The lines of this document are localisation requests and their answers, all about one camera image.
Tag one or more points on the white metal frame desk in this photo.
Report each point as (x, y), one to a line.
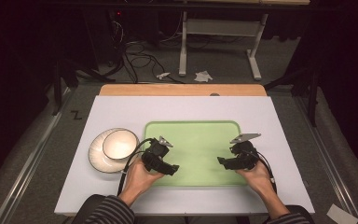
(223, 27)

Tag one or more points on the black metal stand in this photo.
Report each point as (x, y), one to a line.
(57, 87)
(313, 96)

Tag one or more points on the black tape floor mark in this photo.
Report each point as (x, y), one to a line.
(76, 115)

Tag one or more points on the large crumpled white paper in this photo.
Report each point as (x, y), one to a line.
(203, 76)

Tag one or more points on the small crumpled white paper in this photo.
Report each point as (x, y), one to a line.
(162, 75)

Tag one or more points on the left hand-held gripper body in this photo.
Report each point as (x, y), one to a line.
(155, 152)

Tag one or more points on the wooden table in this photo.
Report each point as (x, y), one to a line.
(167, 90)

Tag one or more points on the light green tray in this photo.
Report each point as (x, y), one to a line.
(195, 146)

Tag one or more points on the person's left hand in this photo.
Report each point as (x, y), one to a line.
(140, 180)

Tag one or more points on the person's right hand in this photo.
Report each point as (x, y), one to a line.
(258, 179)

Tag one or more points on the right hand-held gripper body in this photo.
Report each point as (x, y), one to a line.
(247, 155)

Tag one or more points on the metal floor rail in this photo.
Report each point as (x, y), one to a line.
(28, 168)
(329, 155)

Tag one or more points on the flat white paper sheet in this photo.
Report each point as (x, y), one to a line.
(341, 214)

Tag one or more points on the white ribbed plate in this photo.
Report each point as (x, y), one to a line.
(96, 155)

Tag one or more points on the white bowl with dark rim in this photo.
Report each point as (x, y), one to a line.
(119, 144)

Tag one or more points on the white table mat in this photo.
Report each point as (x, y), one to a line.
(199, 107)

